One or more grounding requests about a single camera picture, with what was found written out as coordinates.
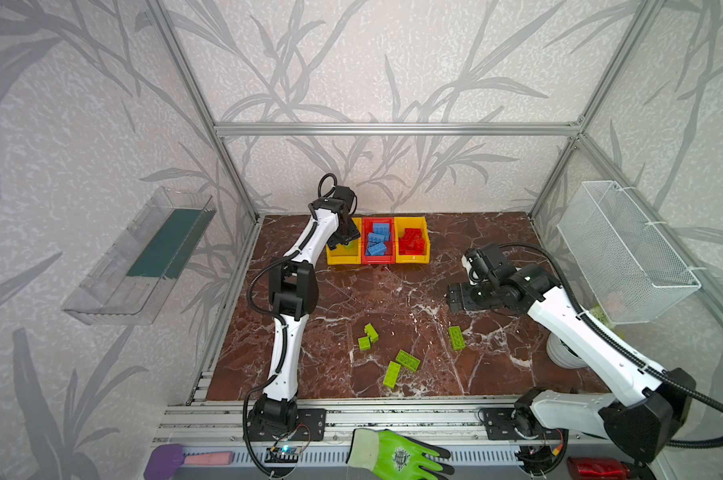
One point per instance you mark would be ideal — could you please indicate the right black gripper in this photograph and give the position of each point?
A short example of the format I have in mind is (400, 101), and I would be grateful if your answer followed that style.
(465, 294)

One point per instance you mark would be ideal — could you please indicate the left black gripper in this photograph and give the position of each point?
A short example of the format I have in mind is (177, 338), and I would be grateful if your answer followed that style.
(344, 237)

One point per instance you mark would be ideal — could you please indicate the blue lego brick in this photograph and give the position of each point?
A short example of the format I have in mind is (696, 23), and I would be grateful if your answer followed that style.
(374, 238)
(376, 249)
(382, 228)

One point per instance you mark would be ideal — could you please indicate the green lego brick bottom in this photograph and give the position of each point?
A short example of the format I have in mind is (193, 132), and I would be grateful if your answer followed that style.
(392, 375)

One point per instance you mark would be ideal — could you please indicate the small green lego brick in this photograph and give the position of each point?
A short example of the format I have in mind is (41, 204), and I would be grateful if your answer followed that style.
(364, 343)

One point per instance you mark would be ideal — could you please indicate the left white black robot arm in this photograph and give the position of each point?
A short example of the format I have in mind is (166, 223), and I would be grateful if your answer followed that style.
(287, 290)

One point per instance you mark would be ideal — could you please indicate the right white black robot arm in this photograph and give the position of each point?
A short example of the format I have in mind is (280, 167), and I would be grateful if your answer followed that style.
(646, 405)

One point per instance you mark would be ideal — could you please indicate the red middle bin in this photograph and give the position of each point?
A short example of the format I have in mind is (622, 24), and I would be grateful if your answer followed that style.
(367, 229)

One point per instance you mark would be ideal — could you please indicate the left yellow bin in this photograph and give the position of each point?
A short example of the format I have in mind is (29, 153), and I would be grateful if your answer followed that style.
(350, 254)

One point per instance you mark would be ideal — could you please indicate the yellow bin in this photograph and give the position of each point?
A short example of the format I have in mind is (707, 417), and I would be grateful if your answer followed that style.
(411, 222)
(350, 254)

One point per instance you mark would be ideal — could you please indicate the right yellow bin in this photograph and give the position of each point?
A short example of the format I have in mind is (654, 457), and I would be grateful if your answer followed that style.
(411, 222)

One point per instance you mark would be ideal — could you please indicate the potted plant red flowers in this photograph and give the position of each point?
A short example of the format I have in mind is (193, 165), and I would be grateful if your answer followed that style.
(575, 344)

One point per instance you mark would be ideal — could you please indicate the green work glove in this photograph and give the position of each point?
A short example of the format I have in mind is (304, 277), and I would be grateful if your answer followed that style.
(389, 456)

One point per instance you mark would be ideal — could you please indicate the red tool at bottom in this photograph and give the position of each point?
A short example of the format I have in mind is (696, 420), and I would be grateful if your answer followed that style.
(606, 469)

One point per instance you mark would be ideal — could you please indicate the small circuit board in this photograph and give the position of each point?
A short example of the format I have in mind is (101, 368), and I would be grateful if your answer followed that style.
(283, 454)

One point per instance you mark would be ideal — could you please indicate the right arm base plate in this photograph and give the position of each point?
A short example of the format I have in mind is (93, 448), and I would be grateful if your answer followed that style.
(511, 424)

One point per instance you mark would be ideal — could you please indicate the white wire mesh basket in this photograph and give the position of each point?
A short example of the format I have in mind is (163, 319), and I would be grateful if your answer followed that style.
(630, 266)

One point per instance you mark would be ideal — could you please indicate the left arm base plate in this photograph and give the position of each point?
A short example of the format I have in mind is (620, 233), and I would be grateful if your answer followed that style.
(307, 425)

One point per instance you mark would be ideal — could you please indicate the clear plastic wall shelf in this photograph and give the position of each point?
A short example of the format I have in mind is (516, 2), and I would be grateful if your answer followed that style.
(134, 279)

